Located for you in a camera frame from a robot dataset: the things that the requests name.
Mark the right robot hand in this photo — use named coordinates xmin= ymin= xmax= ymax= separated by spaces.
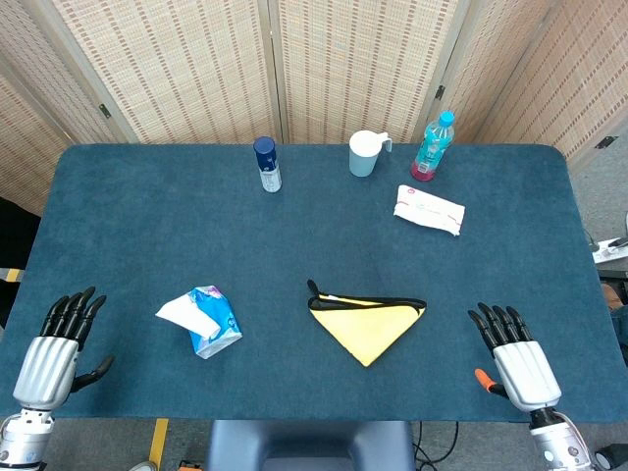
xmin=467 ymin=302 xmax=562 ymax=412

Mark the blue table cover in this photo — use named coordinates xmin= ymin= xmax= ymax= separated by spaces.
xmin=0 ymin=142 xmax=628 ymax=423

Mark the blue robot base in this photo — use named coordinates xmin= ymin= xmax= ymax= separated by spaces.
xmin=205 ymin=420 xmax=417 ymax=471

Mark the yellow cloth with black trim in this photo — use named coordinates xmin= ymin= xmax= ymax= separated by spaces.
xmin=306 ymin=279 xmax=427 ymax=368

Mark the white wet wipes pack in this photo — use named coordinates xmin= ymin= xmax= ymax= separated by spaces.
xmin=392 ymin=183 xmax=466 ymax=237

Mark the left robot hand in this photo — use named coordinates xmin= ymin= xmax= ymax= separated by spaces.
xmin=12 ymin=286 xmax=116 ymax=412

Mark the woven folding screen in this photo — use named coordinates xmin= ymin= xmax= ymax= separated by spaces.
xmin=0 ymin=0 xmax=628 ymax=217

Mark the black cable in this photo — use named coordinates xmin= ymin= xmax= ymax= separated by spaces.
xmin=410 ymin=421 xmax=460 ymax=471

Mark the light blue cup with handle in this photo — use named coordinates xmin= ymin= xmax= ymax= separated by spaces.
xmin=348 ymin=131 xmax=393 ymax=179

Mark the clear bottle with pink drink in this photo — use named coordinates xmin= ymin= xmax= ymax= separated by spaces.
xmin=410 ymin=110 xmax=456 ymax=183

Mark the white bottle with blue cap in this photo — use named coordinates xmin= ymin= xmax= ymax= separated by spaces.
xmin=253 ymin=135 xmax=284 ymax=194

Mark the white tissue paper sheet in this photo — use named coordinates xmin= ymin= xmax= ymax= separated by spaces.
xmin=155 ymin=293 xmax=222 ymax=340

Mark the blue tissue pack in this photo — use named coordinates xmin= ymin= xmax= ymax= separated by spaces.
xmin=187 ymin=286 xmax=243 ymax=360

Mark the white power strip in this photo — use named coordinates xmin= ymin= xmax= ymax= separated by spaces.
xmin=591 ymin=235 xmax=628 ymax=265

